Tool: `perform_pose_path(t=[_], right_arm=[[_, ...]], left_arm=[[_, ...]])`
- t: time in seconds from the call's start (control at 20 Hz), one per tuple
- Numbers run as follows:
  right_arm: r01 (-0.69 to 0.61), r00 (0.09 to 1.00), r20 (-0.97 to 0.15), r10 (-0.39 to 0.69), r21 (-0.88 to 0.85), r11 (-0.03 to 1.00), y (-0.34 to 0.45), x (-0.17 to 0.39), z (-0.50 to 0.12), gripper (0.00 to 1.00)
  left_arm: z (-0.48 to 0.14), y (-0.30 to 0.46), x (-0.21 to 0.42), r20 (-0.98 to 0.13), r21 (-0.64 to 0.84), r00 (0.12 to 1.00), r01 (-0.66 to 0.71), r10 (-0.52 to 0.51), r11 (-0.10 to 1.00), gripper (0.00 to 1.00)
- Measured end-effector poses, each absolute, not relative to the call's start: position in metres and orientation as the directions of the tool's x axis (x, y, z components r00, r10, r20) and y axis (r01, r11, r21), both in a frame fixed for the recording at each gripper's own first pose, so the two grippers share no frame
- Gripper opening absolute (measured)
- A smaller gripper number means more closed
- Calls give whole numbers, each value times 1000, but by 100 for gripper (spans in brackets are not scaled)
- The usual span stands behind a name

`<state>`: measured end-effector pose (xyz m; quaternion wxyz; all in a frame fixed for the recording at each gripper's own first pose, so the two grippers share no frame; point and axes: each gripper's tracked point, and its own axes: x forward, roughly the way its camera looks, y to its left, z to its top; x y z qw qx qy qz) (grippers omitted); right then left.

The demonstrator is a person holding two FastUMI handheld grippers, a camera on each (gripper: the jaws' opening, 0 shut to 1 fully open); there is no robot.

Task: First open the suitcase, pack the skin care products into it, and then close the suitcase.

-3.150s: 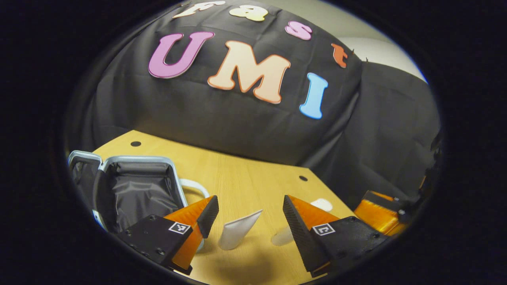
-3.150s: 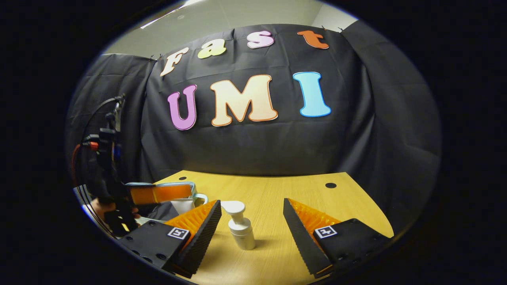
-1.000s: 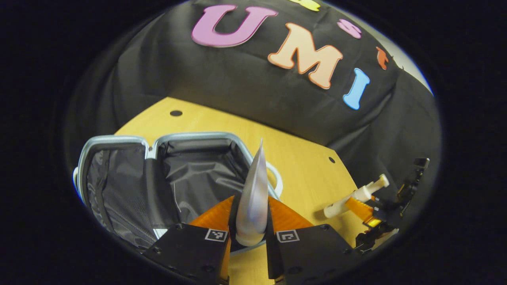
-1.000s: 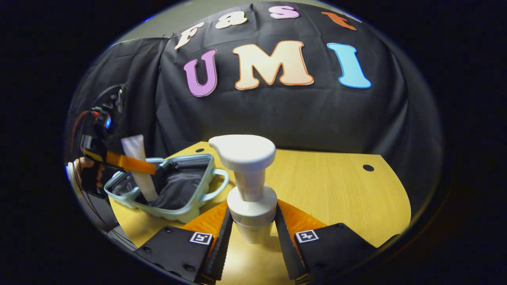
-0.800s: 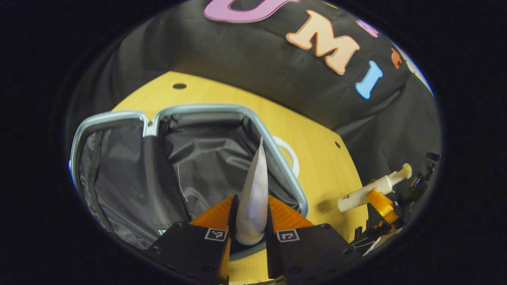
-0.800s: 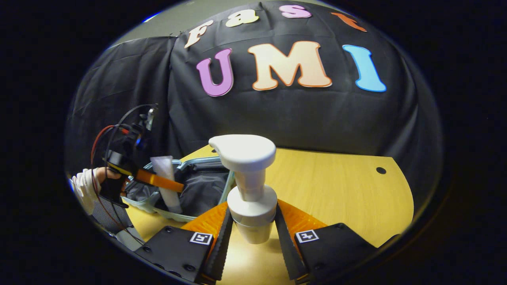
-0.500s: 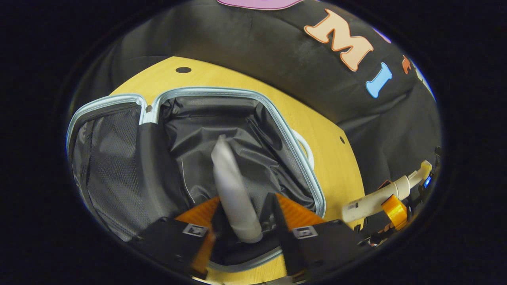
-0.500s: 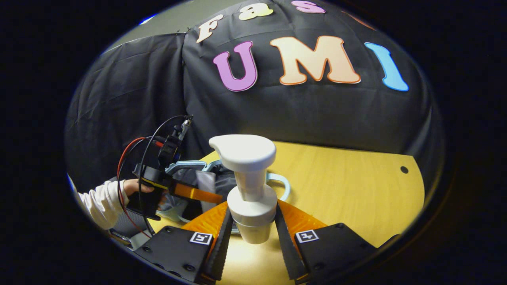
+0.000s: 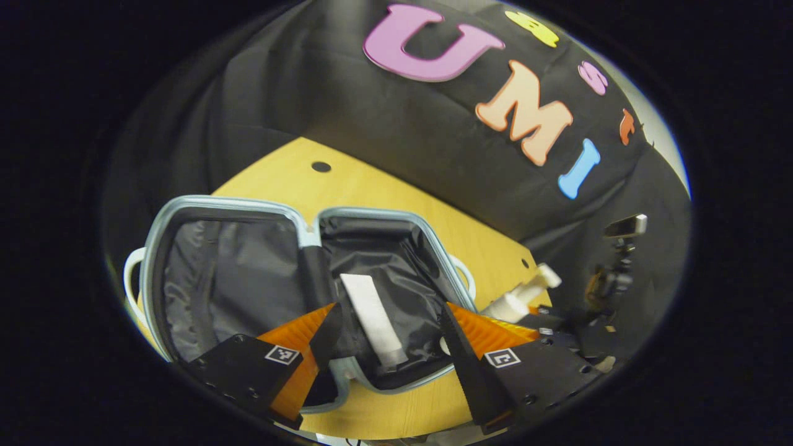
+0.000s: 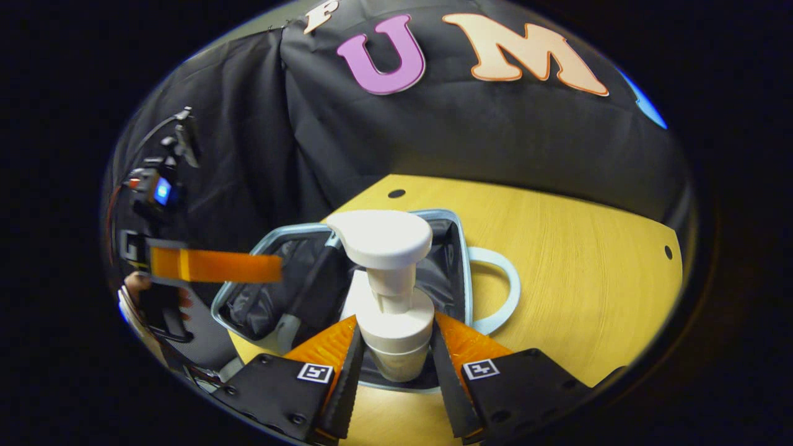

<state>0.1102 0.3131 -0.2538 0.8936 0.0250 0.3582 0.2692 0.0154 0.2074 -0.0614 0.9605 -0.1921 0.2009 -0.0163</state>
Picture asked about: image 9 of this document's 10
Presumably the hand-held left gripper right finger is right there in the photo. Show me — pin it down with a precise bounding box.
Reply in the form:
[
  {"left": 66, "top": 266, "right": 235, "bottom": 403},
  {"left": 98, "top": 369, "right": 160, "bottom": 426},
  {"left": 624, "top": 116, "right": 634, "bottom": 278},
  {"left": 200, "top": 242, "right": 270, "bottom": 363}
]
[{"left": 439, "top": 302, "right": 605, "bottom": 435}]

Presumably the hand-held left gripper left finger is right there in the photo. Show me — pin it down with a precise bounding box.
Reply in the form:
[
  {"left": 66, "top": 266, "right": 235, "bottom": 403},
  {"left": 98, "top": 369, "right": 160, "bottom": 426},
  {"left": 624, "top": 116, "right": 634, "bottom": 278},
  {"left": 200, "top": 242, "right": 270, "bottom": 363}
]
[{"left": 183, "top": 302, "right": 343, "bottom": 431}]

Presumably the white squeeze tube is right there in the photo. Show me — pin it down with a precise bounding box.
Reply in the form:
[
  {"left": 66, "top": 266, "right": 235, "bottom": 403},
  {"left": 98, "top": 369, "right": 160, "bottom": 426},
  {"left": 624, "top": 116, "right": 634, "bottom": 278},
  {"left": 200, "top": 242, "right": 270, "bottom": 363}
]
[{"left": 340, "top": 273, "right": 410, "bottom": 369}]

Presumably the white pump bottle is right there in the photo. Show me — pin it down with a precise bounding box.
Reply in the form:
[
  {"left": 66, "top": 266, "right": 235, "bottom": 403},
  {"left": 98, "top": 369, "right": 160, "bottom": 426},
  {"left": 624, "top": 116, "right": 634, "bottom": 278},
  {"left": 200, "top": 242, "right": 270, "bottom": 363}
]
[{"left": 480, "top": 263, "right": 563, "bottom": 324}]

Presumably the light blue suitcase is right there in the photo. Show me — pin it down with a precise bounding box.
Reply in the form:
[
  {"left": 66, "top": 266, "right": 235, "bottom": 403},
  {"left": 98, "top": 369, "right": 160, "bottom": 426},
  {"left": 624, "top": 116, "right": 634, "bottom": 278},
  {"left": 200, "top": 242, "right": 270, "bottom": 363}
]
[{"left": 123, "top": 195, "right": 478, "bottom": 414}]

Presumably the phone on tripod stand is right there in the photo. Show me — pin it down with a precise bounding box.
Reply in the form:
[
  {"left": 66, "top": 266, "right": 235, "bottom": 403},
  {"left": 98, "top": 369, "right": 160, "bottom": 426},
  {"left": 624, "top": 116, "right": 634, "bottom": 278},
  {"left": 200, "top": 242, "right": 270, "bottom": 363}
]
[{"left": 585, "top": 214, "right": 649, "bottom": 310}]

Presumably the black backdrop cloth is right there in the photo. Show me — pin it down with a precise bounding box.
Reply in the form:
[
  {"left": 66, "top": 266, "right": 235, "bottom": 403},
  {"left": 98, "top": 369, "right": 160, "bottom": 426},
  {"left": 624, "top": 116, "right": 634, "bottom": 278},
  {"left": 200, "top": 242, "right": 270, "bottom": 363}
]
[{"left": 102, "top": 0, "right": 691, "bottom": 360}]

